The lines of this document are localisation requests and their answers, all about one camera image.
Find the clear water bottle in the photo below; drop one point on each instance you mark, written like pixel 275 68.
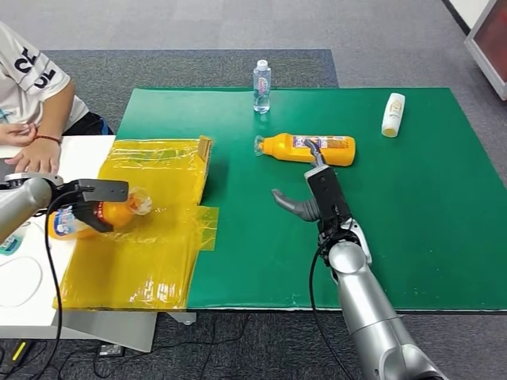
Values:
pixel 262 97

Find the red board with white frame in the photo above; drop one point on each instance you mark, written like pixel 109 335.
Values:
pixel 495 39

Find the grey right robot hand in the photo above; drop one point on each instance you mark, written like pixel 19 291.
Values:
pixel 330 196

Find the yellow plastic sheet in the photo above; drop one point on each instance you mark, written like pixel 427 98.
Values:
pixel 158 262

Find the floor power strip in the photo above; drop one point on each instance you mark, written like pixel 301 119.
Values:
pixel 111 351

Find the person's right hand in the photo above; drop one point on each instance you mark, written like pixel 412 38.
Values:
pixel 17 135

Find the person's left forearm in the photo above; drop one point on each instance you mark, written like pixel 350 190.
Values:
pixel 57 118

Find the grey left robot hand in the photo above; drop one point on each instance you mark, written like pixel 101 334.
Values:
pixel 103 191

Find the person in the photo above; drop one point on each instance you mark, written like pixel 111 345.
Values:
pixel 23 99

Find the white cream bottle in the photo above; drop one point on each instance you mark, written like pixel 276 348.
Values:
pixel 393 113

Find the black device with yellow stripe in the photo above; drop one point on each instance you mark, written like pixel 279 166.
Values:
pixel 17 352

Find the person's left hand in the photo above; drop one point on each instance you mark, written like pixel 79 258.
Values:
pixel 39 156

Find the green table mat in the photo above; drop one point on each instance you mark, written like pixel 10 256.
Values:
pixel 415 210

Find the teal handheld device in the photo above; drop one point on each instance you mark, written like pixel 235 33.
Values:
pixel 10 246

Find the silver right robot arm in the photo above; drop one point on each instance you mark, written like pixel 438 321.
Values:
pixel 368 309

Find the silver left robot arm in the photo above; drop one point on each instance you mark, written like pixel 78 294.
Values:
pixel 20 207

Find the pale table foot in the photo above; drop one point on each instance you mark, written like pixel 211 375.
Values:
pixel 182 318

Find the orange bottle with clear cap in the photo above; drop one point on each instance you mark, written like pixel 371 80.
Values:
pixel 277 148
pixel 119 215

